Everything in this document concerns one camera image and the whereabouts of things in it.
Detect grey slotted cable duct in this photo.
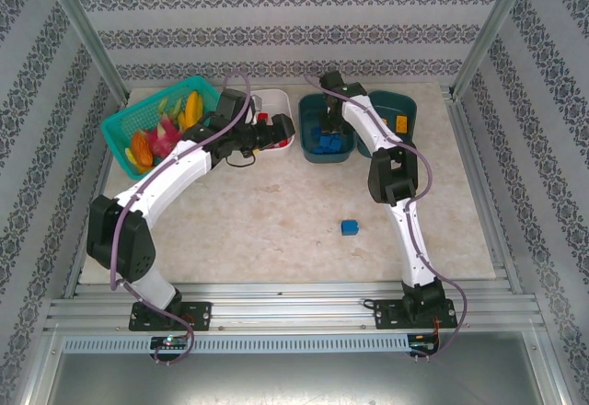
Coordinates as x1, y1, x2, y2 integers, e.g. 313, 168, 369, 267
61, 333, 411, 355

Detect white plastic container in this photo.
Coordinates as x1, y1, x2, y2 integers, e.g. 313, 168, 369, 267
243, 88, 297, 154

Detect aluminium frame side rail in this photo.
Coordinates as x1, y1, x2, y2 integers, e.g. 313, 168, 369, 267
63, 146, 117, 299
446, 94, 525, 295

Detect dark teal plastic container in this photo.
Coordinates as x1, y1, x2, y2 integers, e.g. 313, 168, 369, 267
354, 89, 419, 158
297, 90, 356, 165

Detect pink toy dragon fruit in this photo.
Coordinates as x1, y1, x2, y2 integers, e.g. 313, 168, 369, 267
145, 118, 186, 158

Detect orange toy fruit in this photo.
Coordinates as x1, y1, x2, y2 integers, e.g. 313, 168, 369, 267
129, 130, 154, 168

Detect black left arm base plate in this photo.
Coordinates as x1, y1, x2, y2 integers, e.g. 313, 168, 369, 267
128, 301, 213, 332

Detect teal plastic mesh basket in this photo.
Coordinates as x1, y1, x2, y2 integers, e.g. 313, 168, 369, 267
100, 75, 223, 180

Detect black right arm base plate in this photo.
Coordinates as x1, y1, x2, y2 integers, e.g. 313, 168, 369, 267
372, 297, 457, 331

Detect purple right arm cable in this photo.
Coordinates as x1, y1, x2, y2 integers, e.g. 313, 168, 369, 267
303, 72, 470, 363

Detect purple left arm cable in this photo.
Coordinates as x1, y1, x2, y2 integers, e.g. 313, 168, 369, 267
110, 69, 255, 367

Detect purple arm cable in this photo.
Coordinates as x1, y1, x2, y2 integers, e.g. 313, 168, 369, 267
303, 72, 470, 363
110, 69, 255, 367

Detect aluminium frame cross rails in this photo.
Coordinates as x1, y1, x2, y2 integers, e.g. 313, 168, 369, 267
43, 280, 549, 333

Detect aluminium frame post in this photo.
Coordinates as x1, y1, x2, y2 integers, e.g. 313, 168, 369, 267
36, 0, 131, 105
451, 0, 538, 98

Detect yellow toy banana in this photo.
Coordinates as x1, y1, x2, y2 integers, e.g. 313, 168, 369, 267
182, 90, 204, 131

